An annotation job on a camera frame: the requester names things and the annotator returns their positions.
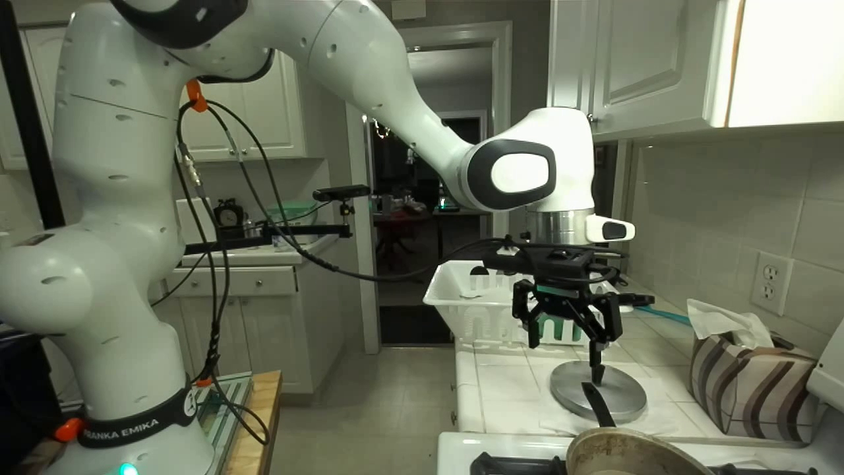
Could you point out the white plastic dish rack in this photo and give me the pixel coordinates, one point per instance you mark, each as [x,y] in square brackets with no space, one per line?
[457,292]

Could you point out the white door frame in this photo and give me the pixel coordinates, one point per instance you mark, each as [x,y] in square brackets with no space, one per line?
[359,219]

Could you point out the long black kitchen utensil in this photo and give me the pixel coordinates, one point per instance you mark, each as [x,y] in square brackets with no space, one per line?
[637,301]

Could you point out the black stereo camera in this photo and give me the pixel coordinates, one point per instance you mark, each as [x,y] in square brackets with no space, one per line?
[343,190]

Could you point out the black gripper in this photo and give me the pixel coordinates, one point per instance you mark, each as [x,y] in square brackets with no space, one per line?
[571,276]

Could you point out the black vertical pole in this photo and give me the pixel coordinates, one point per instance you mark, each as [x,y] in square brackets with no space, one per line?
[29,113]

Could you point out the green translucent bowl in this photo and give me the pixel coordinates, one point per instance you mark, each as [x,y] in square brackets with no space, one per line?
[293,214]

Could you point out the white hanging towel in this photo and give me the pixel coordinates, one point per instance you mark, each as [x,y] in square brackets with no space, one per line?
[727,321]

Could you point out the white base cabinet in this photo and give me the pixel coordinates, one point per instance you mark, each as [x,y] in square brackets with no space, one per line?
[280,332]

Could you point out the orange connector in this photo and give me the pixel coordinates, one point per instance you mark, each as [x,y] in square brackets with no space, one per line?
[70,427]

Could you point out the white gas stove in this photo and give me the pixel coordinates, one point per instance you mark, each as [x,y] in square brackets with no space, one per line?
[509,453]

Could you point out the silver metal pot lid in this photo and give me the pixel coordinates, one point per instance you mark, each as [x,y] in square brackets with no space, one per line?
[624,397]

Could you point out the wooden table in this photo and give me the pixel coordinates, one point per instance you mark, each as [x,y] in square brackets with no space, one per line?
[260,424]

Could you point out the white wall power outlet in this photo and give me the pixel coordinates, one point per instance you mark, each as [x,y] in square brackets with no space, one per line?
[771,282]

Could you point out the silver metal plate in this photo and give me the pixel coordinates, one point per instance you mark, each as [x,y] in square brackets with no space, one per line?
[231,405]

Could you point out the teal plastic strip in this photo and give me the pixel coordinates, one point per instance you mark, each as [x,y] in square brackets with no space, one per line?
[662,314]

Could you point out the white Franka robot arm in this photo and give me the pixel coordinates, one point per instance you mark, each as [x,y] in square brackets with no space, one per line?
[115,219]

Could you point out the brown striped towel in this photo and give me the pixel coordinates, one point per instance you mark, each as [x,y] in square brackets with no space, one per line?
[747,385]

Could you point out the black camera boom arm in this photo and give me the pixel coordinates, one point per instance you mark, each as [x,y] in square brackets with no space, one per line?
[290,231]

